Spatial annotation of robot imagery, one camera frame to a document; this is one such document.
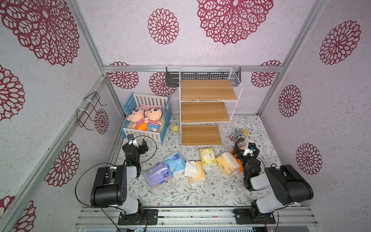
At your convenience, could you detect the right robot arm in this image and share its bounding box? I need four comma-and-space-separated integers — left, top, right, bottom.
232, 142, 314, 226

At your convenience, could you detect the white wire three-tier shelf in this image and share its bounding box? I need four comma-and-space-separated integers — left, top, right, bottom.
179, 67, 243, 146

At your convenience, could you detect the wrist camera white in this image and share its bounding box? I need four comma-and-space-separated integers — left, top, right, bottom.
127, 134, 138, 147
243, 147, 255, 157

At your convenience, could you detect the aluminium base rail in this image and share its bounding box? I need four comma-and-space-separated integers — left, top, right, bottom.
73, 206, 320, 232

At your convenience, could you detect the orange tissue pack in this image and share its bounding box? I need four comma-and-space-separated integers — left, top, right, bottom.
232, 148, 241, 160

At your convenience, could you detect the green tissue pack bottom shelf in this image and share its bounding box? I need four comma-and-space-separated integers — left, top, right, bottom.
199, 148, 217, 167

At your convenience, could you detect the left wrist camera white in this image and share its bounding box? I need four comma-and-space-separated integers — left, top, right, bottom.
127, 134, 138, 147

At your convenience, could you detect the grey plush toy with scissors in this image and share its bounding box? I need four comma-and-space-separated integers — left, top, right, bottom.
229, 128, 250, 144

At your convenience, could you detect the beige tissue pack bottom shelf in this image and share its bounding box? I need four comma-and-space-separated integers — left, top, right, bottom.
184, 160, 206, 185

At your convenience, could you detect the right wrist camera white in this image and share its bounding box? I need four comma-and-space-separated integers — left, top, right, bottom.
243, 147, 255, 157

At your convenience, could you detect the purple tissue pack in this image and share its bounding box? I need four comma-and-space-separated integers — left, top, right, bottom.
145, 162, 173, 188

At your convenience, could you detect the yellow tissue pack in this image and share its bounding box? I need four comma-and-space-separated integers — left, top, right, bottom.
216, 152, 241, 176

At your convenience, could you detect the plush doll orange outfit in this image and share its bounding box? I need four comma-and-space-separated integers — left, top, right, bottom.
127, 109, 148, 131

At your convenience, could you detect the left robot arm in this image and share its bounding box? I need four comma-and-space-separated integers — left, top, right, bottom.
90, 139, 158, 226

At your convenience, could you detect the black wire wall rack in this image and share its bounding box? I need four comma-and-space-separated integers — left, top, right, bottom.
76, 91, 106, 131

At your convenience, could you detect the light blue tissue pack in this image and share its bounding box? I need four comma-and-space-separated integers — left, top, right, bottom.
164, 152, 186, 178

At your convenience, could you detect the plush doll pink hat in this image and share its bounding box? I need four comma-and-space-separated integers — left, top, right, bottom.
136, 105, 163, 132

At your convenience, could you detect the blue white toy crib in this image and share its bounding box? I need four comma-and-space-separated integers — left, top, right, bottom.
121, 93, 172, 143

